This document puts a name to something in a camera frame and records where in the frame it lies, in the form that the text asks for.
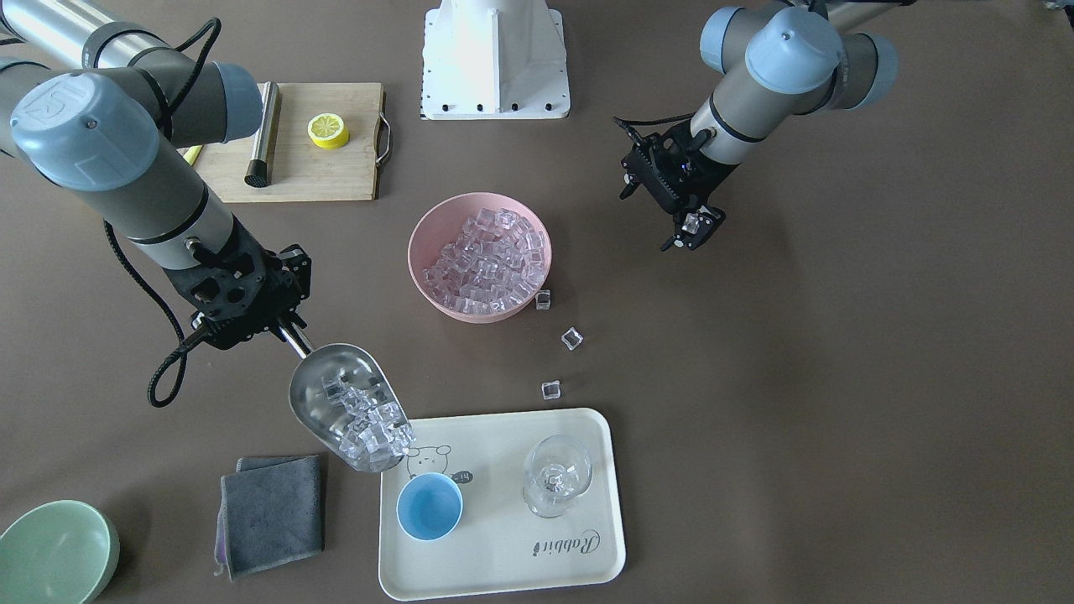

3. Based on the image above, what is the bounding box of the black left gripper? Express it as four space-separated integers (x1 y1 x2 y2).
620 119 737 253

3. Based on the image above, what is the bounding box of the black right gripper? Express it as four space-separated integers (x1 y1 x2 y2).
164 219 313 349

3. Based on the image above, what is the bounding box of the stainless steel ice scoop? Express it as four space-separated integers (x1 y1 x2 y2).
279 321 415 473

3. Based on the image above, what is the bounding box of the pink bowl with ice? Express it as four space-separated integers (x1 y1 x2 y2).
408 192 552 323

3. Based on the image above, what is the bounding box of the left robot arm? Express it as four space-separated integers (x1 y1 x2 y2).
615 1 899 251

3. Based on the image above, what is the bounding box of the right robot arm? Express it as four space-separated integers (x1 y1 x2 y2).
3 1 313 356

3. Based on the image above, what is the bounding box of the clear ice cube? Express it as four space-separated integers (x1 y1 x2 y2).
534 289 552 312
541 382 561 400
560 326 584 351

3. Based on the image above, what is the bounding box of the light blue cup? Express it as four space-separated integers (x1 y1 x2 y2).
396 471 464 542

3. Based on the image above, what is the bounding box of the black and silver muddler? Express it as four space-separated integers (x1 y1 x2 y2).
244 81 280 188

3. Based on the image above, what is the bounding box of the wooden cutting board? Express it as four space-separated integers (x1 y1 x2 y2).
193 83 390 204

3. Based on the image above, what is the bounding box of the yellow lemon half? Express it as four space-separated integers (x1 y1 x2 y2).
306 113 350 149

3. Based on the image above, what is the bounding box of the dark grey folded cloth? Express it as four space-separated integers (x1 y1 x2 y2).
214 455 325 581

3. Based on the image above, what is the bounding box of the clear wine glass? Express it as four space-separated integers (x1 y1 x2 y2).
523 435 593 518

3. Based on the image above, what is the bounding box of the mint green bowl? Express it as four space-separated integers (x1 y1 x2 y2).
1 500 122 603

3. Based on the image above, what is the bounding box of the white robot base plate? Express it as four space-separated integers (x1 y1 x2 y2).
420 1 571 120

